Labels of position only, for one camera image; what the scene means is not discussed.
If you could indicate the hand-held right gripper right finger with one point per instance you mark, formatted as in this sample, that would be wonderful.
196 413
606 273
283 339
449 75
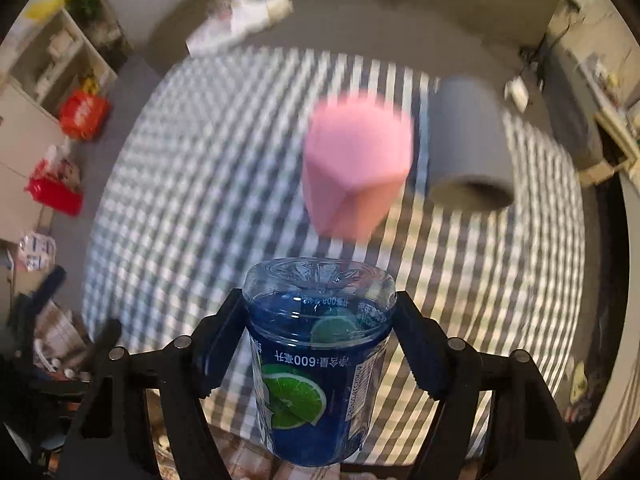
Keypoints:
418 347

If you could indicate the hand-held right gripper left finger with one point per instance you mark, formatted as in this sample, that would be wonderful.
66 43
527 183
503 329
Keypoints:
218 341

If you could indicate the blue lime drink bottle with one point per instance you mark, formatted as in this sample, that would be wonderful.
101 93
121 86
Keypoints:
317 360

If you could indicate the pink faceted cup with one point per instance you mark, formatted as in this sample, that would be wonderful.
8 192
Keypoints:
356 176

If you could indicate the grey cylindrical cup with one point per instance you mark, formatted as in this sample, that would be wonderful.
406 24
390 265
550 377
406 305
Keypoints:
471 147

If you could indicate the checkered blanket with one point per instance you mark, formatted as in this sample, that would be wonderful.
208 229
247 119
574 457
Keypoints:
330 240

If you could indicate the white tissue packet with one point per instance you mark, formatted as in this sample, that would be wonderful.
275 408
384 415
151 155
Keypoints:
35 250

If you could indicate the red plastic bag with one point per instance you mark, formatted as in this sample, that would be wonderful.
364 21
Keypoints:
52 191

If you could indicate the orange snack bag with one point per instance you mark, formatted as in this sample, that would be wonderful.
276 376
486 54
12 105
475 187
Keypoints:
83 114

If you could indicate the white power adapter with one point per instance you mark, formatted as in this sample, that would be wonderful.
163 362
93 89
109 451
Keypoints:
517 92

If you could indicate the white shelf unit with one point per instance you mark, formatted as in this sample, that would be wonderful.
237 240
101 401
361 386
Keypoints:
55 62

